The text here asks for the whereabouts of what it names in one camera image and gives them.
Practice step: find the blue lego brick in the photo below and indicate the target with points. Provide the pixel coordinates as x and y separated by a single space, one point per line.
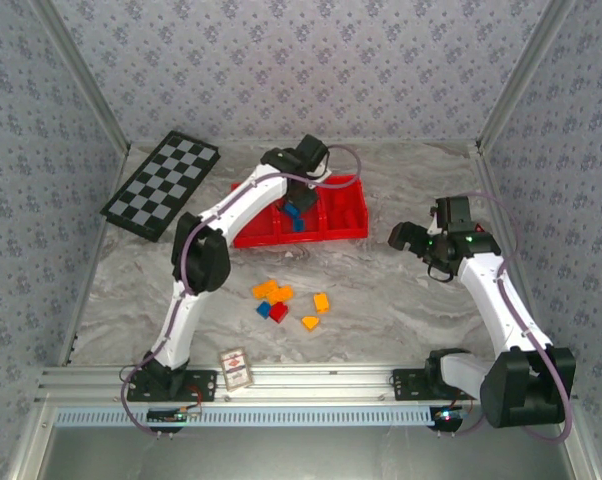
292 209
263 310
298 225

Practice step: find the orange sloped lego brick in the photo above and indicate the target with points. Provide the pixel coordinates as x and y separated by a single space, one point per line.
310 323
322 303

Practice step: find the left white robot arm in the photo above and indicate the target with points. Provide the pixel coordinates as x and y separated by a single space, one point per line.
181 320

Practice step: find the red three-compartment bin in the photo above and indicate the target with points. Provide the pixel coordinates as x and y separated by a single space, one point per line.
343 232

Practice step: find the black grey chessboard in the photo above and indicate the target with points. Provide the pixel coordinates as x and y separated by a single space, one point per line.
156 187

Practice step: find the right small circuit board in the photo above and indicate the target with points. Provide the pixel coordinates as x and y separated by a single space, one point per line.
448 415

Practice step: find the playing card box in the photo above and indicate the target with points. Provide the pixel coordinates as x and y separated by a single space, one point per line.
236 370

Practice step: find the left small circuit board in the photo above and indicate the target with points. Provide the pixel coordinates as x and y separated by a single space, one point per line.
173 415

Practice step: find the right aluminium side rail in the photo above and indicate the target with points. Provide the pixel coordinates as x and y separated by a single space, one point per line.
506 200

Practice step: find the aluminium side rail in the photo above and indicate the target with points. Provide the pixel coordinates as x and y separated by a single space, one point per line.
506 200
93 260

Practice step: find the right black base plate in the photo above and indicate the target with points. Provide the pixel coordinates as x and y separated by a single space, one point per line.
411 385

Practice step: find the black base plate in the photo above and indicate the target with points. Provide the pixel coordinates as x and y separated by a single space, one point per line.
201 385
411 385

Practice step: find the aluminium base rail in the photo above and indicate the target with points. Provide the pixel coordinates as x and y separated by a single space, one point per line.
321 382

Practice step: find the right aluminium frame post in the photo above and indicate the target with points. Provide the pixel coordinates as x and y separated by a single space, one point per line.
526 70

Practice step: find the aluminium frame post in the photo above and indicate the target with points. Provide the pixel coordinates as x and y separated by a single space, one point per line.
526 70
81 75

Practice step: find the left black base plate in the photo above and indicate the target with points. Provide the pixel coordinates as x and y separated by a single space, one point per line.
201 385

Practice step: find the left aluminium side rail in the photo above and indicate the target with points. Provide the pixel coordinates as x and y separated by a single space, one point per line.
93 260

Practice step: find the left aluminium frame post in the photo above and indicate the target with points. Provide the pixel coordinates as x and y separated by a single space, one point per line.
81 75

